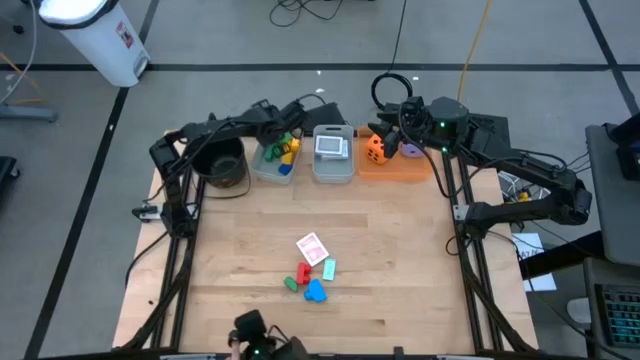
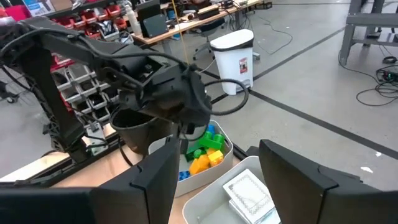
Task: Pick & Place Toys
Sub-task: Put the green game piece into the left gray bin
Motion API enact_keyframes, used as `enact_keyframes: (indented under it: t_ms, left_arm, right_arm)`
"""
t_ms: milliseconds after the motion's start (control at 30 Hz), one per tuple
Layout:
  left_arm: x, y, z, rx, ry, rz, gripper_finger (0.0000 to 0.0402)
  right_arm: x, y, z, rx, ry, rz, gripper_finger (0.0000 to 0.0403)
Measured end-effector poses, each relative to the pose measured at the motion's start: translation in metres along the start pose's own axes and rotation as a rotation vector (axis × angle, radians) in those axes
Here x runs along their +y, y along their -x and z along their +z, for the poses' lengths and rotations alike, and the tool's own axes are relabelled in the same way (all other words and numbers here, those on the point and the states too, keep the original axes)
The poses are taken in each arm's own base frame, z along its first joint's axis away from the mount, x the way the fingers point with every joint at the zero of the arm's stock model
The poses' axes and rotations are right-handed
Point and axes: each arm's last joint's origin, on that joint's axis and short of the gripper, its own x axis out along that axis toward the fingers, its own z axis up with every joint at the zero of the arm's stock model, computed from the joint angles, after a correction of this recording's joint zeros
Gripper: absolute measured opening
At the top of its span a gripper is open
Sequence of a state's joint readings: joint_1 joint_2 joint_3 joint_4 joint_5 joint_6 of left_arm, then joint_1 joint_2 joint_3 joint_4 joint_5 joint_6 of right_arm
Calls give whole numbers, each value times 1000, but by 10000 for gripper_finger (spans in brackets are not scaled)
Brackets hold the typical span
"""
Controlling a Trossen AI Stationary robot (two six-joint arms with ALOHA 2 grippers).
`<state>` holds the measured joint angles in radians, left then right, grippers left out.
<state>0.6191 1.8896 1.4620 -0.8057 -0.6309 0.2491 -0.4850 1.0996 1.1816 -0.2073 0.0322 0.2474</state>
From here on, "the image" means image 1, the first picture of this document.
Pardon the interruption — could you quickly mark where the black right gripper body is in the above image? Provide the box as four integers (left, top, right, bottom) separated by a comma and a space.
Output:
399, 97, 471, 151

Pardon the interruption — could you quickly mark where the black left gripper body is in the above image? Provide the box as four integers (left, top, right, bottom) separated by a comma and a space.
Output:
249, 98, 311, 145

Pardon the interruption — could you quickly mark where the orange foam die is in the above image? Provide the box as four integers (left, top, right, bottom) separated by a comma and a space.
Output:
366, 133, 390, 166

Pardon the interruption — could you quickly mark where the large light blue block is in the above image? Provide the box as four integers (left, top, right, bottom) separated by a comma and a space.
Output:
303, 278, 329, 303

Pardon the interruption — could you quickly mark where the orange plastic storage bin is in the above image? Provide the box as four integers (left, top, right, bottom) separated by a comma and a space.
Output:
357, 125, 436, 184

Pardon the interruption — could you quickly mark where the grey plastic storage bin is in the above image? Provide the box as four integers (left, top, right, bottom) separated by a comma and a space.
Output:
312, 123, 357, 184
251, 124, 305, 185

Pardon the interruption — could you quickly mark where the black wedge panel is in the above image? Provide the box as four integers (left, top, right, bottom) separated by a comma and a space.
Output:
299, 101, 350, 132

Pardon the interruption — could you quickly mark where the black jack-o-lantern bucket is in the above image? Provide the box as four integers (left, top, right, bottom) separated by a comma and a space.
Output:
191, 134, 250, 190

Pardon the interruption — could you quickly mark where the black perforated panel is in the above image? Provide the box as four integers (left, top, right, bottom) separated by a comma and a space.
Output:
380, 103, 513, 166

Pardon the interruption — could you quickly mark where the pink playing card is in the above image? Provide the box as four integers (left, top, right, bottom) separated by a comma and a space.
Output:
295, 231, 331, 267

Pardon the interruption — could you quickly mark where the white paper sheet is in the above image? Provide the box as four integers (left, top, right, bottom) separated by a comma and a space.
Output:
512, 232, 557, 293

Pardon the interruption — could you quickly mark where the black desk device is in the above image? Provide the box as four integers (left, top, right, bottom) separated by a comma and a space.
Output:
603, 112, 640, 182

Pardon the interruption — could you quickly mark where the white trash can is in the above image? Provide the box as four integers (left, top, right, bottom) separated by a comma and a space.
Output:
38, 0, 152, 89

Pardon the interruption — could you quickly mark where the white rounded desk object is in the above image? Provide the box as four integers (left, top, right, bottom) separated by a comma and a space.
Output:
566, 297, 594, 326

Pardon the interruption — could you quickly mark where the grey stand base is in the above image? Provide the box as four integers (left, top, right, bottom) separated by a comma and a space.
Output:
0, 102, 59, 124

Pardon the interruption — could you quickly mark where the backlit keyboard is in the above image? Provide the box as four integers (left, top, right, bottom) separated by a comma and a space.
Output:
593, 283, 640, 350

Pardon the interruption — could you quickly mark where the black floor object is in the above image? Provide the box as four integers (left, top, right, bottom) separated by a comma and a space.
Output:
0, 155, 22, 182

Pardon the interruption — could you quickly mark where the black coiled cable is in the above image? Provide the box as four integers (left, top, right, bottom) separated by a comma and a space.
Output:
370, 0, 415, 112

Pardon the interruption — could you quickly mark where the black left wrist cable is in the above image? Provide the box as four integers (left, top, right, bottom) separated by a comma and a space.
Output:
294, 92, 327, 109

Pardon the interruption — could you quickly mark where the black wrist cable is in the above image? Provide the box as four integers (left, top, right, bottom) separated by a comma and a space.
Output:
397, 104, 455, 200
294, 92, 327, 109

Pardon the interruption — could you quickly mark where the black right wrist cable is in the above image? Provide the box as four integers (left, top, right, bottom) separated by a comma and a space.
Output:
397, 104, 455, 200

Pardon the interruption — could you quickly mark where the yellow power cable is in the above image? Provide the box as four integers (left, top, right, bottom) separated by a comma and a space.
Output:
455, 0, 495, 104

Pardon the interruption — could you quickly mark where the tangled black floor cable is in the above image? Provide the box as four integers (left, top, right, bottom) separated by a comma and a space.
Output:
268, 0, 347, 28

